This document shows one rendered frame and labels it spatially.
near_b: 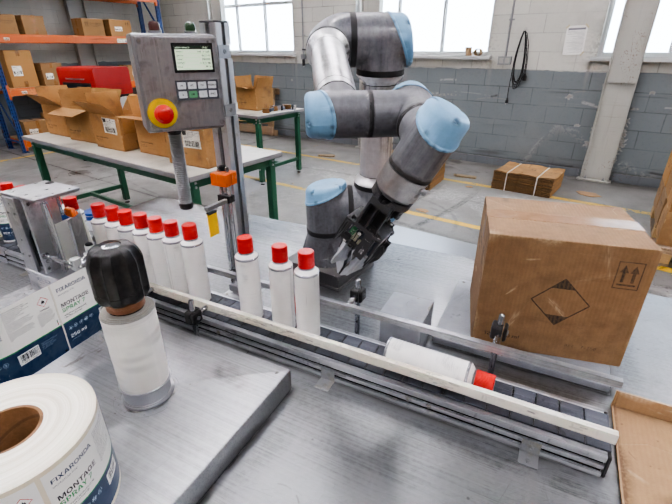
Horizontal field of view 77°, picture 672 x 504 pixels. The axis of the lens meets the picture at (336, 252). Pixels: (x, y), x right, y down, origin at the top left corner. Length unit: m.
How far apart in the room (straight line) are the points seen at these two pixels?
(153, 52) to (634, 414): 1.16
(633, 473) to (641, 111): 5.28
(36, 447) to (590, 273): 0.92
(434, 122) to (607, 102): 5.33
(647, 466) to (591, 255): 0.36
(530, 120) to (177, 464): 5.75
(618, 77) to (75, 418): 5.75
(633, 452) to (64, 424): 0.87
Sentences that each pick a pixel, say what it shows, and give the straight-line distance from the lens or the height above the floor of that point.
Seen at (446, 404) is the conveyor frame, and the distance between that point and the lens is 0.83.
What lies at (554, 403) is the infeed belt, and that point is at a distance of 0.89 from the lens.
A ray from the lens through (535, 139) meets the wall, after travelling 6.10.
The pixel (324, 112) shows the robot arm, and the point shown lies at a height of 1.36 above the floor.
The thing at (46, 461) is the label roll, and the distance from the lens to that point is 0.63.
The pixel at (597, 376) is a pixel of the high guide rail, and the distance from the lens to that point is 0.85.
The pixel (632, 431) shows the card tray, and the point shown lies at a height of 0.83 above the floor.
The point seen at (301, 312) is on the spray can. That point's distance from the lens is 0.89.
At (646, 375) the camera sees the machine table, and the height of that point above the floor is 0.83.
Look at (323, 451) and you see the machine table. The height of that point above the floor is 0.83.
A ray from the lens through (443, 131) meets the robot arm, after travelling 0.62.
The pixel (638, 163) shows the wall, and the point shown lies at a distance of 6.05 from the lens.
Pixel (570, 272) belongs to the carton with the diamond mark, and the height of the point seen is 1.05.
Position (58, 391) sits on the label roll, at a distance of 0.72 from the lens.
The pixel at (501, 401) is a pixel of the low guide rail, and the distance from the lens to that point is 0.81.
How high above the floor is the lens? 1.45
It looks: 26 degrees down
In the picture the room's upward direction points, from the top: straight up
